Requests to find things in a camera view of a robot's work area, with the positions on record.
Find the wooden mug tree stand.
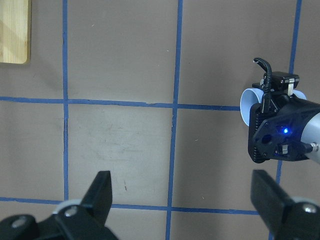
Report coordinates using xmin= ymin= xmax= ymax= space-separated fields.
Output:
xmin=0 ymin=0 xmax=32 ymax=65

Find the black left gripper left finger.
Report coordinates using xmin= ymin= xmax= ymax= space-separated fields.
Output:
xmin=54 ymin=170 xmax=112 ymax=225

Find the light blue plastic cup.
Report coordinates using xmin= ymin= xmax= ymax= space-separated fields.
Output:
xmin=240 ymin=88 xmax=307 ymax=126

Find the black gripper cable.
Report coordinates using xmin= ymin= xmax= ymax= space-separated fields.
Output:
xmin=253 ymin=57 xmax=273 ymax=113

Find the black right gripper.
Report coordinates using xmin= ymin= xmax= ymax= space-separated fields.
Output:
xmin=252 ymin=71 xmax=320 ymax=140

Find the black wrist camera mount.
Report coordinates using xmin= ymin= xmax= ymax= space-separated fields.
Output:
xmin=248 ymin=103 xmax=313 ymax=164

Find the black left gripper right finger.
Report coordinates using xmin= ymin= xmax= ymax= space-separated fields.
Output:
xmin=250 ymin=169 xmax=320 ymax=237

